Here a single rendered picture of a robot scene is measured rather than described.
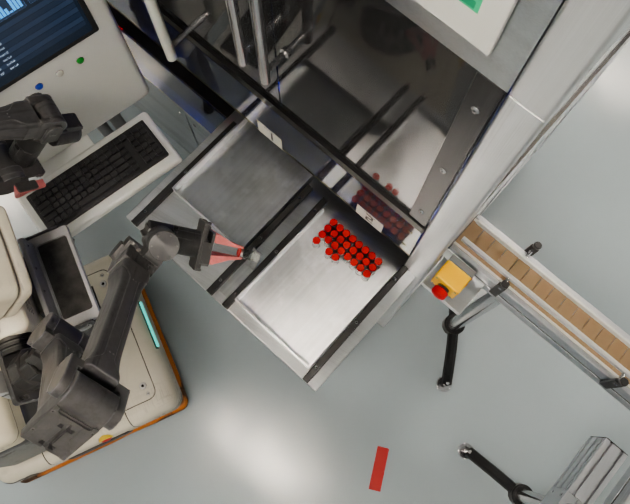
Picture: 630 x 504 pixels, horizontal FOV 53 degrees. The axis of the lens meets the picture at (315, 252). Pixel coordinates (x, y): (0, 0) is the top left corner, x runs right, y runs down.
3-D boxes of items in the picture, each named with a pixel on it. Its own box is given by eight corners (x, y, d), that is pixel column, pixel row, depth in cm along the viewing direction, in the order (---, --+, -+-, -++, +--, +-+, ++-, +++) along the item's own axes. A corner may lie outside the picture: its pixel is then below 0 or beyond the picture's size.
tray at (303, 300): (322, 211, 172) (323, 207, 168) (394, 274, 167) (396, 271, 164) (236, 301, 165) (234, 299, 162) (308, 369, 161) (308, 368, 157)
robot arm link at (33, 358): (20, 363, 124) (43, 377, 127) (47, 342, 120) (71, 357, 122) (40, 330, 132) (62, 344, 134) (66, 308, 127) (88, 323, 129)
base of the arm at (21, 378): (-5, 352, 129) (13, 407, 126) (14, 336, 125) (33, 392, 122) (33, 345, 136) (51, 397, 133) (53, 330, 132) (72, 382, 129)
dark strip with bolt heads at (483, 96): (396, 240, 157) (479, 68, 81) (410, 251, 157) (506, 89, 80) (394, 243, 157) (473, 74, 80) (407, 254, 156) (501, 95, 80)
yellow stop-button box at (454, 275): (447, 260, 160) (453, 253, 153) (469, 279, 159) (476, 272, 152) (428, 282, 159) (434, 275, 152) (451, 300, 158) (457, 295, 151)
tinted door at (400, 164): (282, 104, 144) (264, -102, 87) (428, 224, 136) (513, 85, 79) (281, 106, 143) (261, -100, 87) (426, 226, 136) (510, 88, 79)
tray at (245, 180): (258, 109, 180) (257, 103, 176) (326, 165, 175) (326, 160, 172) (174, 192, 173) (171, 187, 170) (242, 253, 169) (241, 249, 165)
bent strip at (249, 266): (255, 252, 169) (254, 246, 163) (263, 259, 168) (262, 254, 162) (218, 290, 166) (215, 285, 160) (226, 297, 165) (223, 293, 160)
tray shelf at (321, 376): (246, 102, 182) (246, 99, 181) (433, 257, 171) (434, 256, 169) (127, 218, 173) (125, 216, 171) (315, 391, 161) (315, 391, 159)
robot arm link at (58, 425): (4, 450, 87) (65, 483, 91) (70, 374, 88) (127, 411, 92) (27, 336, 128) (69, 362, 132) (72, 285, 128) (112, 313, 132)
